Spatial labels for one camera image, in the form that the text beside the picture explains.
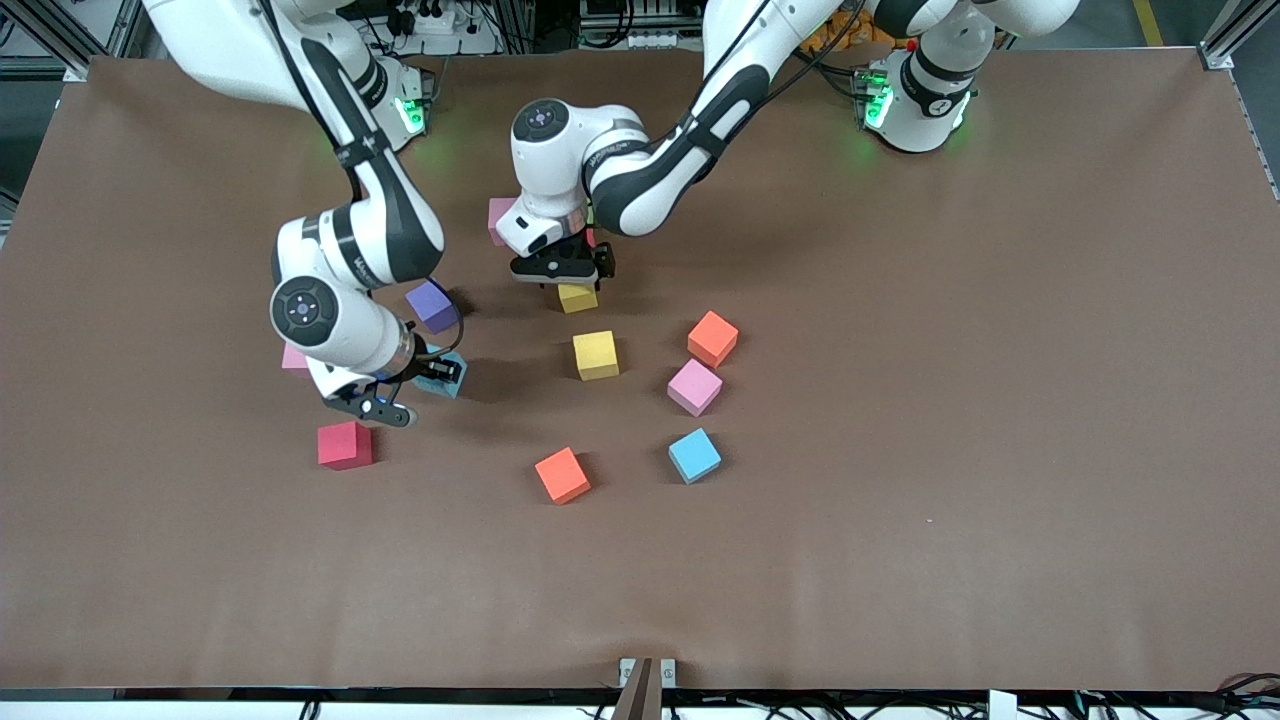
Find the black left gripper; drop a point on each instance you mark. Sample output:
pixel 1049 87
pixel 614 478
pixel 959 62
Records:
pixel 596 255

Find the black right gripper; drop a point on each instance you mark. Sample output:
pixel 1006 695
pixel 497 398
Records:
pixel 428 366

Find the blue foam cube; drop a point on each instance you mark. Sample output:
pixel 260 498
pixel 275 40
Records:
pixel 440 391
pixel 694 455

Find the yellow foam cube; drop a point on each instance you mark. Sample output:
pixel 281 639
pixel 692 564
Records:
pixel 578 299
pixel 596 355

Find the pink foam cube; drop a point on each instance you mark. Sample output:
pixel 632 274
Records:
pixel 498 215
pixel 293 358
pixel 695 387

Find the orange foam cube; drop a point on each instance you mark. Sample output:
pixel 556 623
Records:
pixel 712 338
pixel 562 475

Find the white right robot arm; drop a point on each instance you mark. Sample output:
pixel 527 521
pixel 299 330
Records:
pixel 350 335

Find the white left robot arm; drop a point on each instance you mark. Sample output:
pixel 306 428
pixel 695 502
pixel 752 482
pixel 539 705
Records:
pixel 545 170

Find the purple foam cube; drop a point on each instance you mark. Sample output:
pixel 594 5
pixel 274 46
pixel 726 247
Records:
pixel 432 308

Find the grey equipment box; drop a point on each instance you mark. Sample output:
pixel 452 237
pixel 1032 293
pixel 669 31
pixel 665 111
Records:
pixel 640 20

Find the white power strip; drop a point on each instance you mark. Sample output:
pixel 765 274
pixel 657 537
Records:
pixel 460 40

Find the orange snack packets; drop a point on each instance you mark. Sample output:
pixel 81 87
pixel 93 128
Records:
pixel 845 40

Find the brown wooden stick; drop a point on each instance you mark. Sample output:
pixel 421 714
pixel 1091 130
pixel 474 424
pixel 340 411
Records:
pixel 640 695

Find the brown paper table cover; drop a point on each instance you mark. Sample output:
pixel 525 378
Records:
pixel 900 550

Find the small metal bracket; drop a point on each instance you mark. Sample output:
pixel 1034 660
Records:
pixel 626 670

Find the aluminium frame profile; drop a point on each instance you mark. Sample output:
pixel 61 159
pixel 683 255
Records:
pixel 70 35
pixel 1222 42

